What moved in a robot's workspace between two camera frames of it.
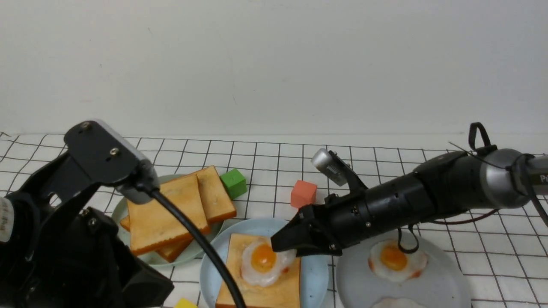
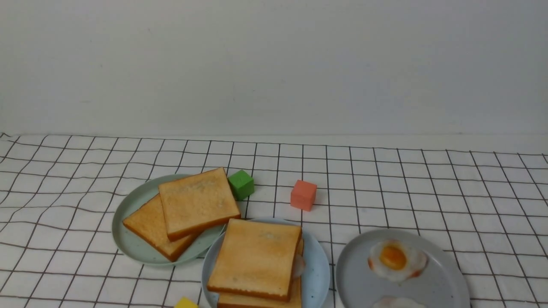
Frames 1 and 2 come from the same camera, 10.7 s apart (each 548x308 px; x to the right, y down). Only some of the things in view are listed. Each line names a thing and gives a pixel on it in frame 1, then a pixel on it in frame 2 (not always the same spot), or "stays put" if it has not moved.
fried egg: x=387 y=262 stays put
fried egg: x=261 y=266 -> x=299 y=265
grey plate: x=442 y=284 stays put
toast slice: x=154 y=223 -> x=295 y=301
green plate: x=192 y=254 stays put
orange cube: x=303 y=193 stays put
